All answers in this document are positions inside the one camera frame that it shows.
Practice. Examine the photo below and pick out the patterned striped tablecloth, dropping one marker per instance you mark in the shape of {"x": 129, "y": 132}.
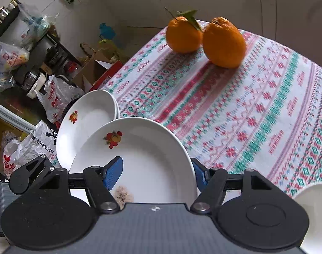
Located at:
{"x": 229, "y": 98}

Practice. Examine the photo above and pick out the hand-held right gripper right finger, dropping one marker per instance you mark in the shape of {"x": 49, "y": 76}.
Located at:
{"x": 200, "y": 177}

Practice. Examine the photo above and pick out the stainless steel cup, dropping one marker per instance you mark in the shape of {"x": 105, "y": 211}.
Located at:
{"x": 31, "y": 78}

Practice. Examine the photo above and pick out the bumpy orange without leaf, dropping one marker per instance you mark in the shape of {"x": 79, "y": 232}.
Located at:
{"x": 224, "y": 45}

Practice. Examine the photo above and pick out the yellow green bag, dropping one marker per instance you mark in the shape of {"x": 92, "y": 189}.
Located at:
{"x": 109, "y": 48}

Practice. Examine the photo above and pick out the open brown cardboard box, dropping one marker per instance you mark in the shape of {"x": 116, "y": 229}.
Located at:
{"x": 92, "y": 70}

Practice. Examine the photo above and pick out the black storage rack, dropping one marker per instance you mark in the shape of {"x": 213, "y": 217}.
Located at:
{"x": 36, "y": 55}

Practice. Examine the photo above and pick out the white plate two flower prints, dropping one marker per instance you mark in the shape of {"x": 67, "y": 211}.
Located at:
{"x": 150, "y": 150}

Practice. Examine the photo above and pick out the plastic bag of snacks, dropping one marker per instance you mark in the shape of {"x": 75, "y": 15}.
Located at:
{"x": 7, "y": 58}

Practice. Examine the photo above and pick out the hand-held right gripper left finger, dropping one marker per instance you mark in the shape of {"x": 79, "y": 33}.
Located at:
{"x": 113, "y": 174}

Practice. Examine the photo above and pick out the black pot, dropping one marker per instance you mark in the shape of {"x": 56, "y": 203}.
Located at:
{"x": 57, "y": 55}

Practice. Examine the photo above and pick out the orange with green leaf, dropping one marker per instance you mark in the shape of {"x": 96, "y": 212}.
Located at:
{"x": 182, "y": 37}

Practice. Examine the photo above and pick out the red lidded jar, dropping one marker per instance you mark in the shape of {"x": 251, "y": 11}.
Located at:
{"x": 72, "y": 67}

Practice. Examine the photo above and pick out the white plate one flower print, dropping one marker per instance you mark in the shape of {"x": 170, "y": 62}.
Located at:
{"x": 89, "y": 111}
{"x": 116, "y": 107}

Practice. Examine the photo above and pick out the clear plastic bag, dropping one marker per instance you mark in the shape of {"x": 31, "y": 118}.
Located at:
{"x": 31, "y": 23}

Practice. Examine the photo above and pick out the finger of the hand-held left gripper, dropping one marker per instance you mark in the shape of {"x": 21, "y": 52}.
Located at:
{"x": 20, "y": 182}

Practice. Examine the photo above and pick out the red cardboard box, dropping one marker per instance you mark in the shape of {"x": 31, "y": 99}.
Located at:
{"x": 112, "y": 71}

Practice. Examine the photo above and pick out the white red plastic bag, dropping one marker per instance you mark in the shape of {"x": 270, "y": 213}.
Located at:
{"x": 55, "y": 95}

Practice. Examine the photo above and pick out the white printed plastic bag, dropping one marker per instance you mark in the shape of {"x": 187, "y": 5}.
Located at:
{"x": 31, "y": 143}

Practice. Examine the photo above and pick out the white ceramic bowl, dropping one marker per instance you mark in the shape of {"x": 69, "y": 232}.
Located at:
{"x": 316, "y": 217}

